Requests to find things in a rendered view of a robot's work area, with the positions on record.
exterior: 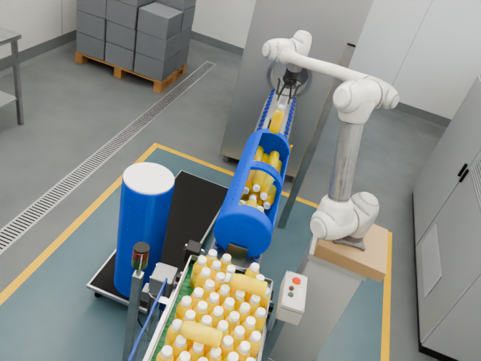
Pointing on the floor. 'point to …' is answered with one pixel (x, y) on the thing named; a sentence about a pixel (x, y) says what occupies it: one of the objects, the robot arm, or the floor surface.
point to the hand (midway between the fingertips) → (283, 102)
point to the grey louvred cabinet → (450, 238)
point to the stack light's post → (132, 314)
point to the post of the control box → (272, 339)
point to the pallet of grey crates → (137, 37)
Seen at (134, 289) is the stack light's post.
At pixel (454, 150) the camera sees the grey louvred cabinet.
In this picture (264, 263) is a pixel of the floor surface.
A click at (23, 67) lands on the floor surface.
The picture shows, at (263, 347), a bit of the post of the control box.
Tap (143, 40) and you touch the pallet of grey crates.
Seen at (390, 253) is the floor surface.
